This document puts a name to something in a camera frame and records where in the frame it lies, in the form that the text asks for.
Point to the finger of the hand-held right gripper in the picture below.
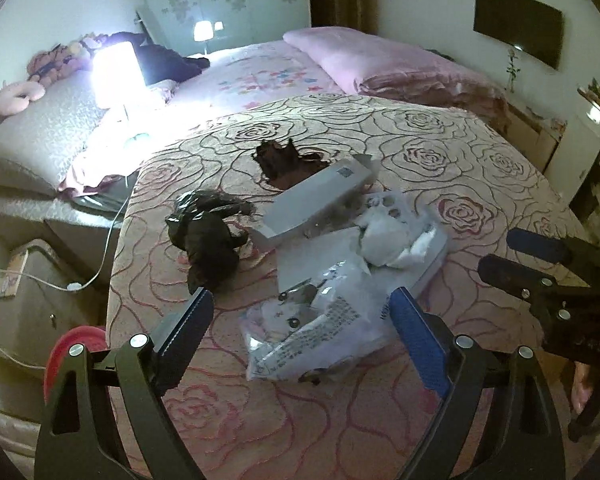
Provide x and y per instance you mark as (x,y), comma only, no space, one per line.
(535,245)
(510,271)

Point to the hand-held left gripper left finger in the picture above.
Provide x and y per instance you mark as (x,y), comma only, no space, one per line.
(187,330)

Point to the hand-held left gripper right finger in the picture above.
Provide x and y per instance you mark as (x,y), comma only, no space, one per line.
(420,340)

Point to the black plastic bag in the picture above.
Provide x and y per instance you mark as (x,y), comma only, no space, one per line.
(205,240)

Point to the red round object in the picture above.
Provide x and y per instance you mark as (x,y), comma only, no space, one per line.
(92,337)

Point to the clear printed plastic packet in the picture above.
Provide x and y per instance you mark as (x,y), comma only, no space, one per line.
(310,330)

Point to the white flat carton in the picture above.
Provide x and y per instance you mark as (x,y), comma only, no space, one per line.
(432,265)

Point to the rose pattern blanket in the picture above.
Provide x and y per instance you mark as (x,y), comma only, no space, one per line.
(480,170)

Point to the low beige cabinet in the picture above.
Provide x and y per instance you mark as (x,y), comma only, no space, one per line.
(530,135)

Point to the white cabinet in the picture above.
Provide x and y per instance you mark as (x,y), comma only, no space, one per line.
(595,125)

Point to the silver blister pack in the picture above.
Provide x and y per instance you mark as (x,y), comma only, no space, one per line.
(387,202)

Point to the grey nightstand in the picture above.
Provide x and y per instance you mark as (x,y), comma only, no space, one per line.
(35,310)

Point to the dark flat object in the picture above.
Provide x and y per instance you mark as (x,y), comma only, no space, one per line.
(100,200)

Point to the grey cardboard box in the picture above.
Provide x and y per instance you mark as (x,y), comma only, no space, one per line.
(315,200)

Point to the pink ruffled pillow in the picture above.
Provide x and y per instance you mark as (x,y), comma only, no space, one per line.
(95,165)

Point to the pink quilt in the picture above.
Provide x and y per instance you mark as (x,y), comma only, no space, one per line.
(380,65)

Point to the grey patterned headboard cushion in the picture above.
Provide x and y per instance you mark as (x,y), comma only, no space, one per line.
(40,130)

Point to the pink floral bed sheet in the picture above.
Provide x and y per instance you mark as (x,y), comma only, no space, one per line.
(260,80)

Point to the white shade table lamp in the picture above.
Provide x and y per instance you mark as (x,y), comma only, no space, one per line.
(117,75)

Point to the dark clothing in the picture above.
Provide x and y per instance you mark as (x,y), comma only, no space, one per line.
(165,60)

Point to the pink neck pillow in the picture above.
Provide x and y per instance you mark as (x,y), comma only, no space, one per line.
(15,97)

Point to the plush toys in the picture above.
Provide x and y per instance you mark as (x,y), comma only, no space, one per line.
(60,60)

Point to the floral wardrobe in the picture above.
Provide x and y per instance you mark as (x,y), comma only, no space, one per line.
(230,5)

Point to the grey upholstered bed frame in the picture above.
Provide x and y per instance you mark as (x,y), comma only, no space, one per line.
(80,230)

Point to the rose wall decoration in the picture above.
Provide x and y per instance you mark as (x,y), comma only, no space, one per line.
(512,67)

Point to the wall television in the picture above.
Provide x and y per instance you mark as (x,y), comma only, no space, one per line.
(520,25)

